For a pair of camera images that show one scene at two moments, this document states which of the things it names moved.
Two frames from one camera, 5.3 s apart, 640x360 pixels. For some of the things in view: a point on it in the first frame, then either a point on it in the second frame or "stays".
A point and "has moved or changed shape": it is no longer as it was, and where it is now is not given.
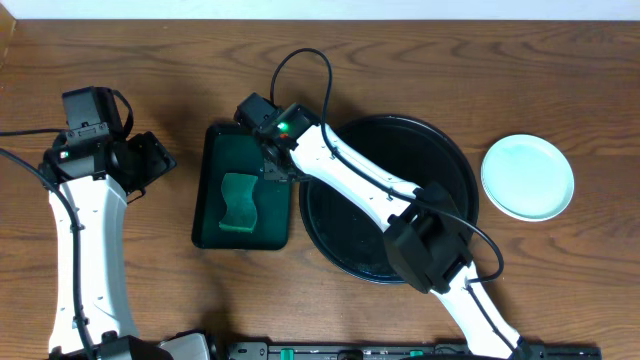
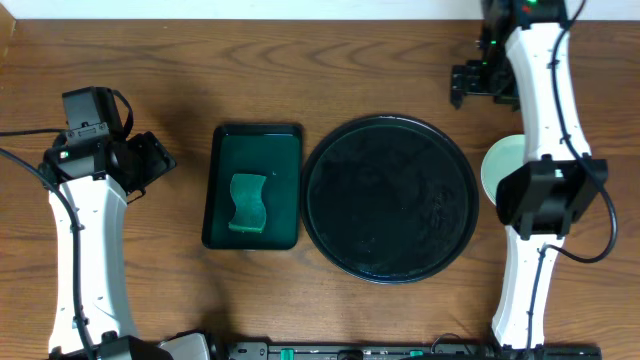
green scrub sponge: [241, 212] has moved or changed shape
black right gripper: [271, 171] to [465, 77]
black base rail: [529, 350] stays
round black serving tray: [411, 151] stays
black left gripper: [151, 163] stays
